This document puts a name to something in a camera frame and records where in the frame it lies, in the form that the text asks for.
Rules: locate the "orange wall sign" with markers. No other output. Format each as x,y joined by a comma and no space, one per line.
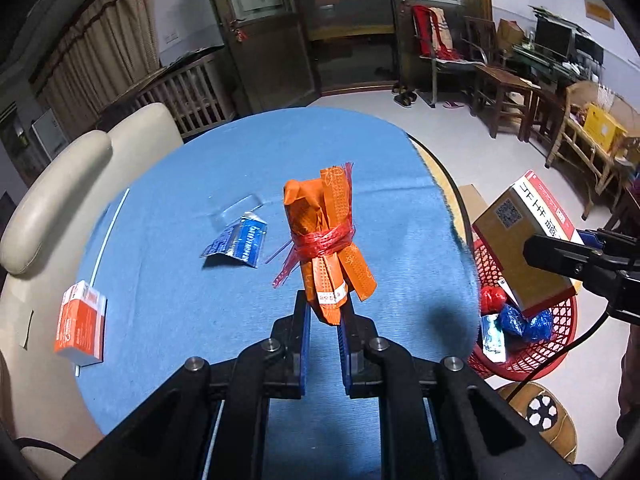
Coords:
599,10

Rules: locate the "red knot ornament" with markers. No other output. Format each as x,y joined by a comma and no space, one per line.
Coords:
241,35

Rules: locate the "blue plastic bag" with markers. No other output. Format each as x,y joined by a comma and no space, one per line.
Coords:
537,325
511,319

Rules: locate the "football pattern round stool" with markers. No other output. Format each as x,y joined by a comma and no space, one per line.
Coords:
542,410

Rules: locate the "red beige clothes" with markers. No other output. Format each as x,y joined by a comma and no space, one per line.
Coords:
427,30

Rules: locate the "thin white stick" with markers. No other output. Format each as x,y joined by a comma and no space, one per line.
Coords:
111,232

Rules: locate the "beige curtain red stripe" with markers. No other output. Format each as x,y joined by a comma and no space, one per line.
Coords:
100,50

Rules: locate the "orange white box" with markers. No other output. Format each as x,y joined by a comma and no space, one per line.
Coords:
77,320

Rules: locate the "white standing air conditioner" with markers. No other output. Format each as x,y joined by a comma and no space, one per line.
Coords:
50,135

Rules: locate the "brown cardboard box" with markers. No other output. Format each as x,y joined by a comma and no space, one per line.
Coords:
510,34

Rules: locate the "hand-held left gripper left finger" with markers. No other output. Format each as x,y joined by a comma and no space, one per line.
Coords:
301,360

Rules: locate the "yellow box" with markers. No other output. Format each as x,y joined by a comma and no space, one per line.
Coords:
602,127

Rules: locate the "pink slipper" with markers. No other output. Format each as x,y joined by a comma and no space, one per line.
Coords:
452,105

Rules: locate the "long white blue box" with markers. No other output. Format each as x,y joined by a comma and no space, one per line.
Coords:
492,342

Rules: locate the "blue foil blister pack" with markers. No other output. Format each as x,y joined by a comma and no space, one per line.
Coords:
245,242

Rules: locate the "red plastic bag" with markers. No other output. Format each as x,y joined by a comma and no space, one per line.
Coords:
492,301

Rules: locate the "brown slipper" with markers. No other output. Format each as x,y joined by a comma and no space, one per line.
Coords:
406,100
399,88

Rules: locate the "beige leather sofa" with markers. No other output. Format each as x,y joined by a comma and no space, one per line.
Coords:
55,195

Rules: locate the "bamboo chair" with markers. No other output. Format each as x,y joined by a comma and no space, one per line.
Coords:
575,135

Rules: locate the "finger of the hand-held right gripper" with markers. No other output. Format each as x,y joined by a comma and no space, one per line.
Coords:
555,255
597,237

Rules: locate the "black computer monitor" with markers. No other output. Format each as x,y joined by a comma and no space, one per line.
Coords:
590,50
552,37

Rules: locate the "dark wooden chair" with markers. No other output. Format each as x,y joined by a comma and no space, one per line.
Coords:
545,105
502,80

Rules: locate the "clear plastic wrapper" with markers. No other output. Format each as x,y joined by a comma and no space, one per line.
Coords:
235,209

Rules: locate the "orange packet bundle red net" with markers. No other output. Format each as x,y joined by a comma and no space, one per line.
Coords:
310,210

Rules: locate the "metal frame chair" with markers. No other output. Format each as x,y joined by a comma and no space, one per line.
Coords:
450,65

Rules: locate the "round wooden table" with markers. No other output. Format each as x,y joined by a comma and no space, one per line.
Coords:
440,172

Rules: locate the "red mesh plastic basket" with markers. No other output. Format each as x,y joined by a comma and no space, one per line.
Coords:
545,355

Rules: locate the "glass computer desk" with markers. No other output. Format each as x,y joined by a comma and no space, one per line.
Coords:
545,57

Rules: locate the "person's dark jacket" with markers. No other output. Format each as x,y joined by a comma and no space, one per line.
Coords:
631,385

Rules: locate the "brown box red white label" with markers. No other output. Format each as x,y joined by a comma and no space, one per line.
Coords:
520,230

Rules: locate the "wooden baby crib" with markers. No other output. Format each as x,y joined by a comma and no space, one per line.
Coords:
195,95

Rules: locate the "blue tablecloth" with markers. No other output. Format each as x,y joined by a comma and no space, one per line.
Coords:
200,320

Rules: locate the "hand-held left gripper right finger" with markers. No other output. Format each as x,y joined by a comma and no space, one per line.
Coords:
345,365

